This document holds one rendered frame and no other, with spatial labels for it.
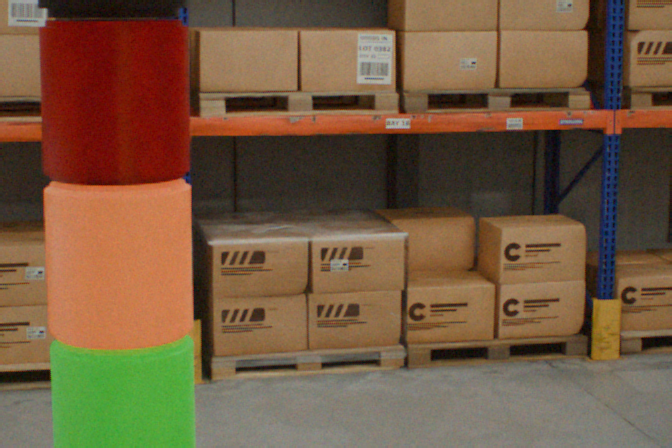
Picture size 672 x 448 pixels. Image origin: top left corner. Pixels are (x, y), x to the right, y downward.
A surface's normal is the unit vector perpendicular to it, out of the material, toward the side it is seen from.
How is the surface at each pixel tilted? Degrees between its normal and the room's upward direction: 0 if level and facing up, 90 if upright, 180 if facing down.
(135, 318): 90
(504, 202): 90
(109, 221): 90
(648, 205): 90
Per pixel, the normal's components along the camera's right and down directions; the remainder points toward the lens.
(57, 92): -0.65, 0.13
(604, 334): 0.21, 0.17
